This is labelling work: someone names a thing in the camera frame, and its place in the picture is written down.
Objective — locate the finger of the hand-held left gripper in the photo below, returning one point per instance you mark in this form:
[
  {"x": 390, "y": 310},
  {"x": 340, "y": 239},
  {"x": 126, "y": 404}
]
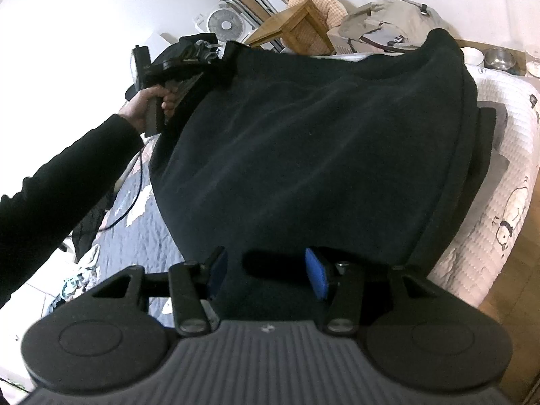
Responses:
[{"x": 206, "y": 48}]

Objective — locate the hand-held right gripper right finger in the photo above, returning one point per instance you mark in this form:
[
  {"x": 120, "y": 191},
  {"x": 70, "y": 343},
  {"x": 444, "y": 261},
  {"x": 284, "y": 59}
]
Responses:
[{"x": 316, "y": 274}]

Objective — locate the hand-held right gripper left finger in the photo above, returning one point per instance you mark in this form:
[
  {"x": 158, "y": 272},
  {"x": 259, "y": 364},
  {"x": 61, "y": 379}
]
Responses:
[{"x": 217, "y": 272}]

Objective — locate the black sweatshirt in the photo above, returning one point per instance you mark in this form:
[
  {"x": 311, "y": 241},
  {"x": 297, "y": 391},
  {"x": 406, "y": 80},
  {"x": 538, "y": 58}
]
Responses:
[{"x": 316, "y": 147}]

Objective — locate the person's left forearm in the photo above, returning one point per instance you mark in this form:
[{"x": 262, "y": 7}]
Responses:
[{"x": 55, "y": 194}]

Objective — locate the person's left hand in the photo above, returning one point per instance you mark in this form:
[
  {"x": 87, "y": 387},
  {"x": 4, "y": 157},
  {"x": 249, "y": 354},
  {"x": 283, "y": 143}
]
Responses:
[{"x": 135, "y": 112}]

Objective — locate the white fan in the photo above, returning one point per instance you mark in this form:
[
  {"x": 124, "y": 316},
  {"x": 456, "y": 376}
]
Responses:
[{"x": 225, "y": 23}]

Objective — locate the white box appliance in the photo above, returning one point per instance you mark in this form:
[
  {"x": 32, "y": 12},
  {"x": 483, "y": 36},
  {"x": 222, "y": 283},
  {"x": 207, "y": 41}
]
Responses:
[{"x": 158, "y": 40}]

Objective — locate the wooden chair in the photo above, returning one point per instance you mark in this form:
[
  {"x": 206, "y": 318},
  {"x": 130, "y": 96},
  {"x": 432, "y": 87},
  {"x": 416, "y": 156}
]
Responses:
[{"x": 287, "y": 29}]

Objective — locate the beige backpack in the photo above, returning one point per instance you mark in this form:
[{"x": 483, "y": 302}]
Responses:
[{"x": 379, "y": 21}]

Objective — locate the white quilted bed sheet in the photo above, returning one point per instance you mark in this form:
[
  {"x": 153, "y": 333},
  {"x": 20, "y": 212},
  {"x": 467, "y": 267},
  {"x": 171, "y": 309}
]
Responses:
[{"x": 498, "y": 228}]

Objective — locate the white bowl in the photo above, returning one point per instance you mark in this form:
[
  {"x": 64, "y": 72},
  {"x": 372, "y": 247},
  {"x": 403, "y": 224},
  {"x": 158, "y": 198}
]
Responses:
[{"x": 472, "y": 55}]

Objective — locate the steel bowl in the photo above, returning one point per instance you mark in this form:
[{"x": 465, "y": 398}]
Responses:
[{"x": 500, "y": 59}]

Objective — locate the glass cup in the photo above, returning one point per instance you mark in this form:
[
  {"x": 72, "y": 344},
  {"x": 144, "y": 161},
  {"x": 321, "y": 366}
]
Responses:
[{"x": 533, "y": 61}]

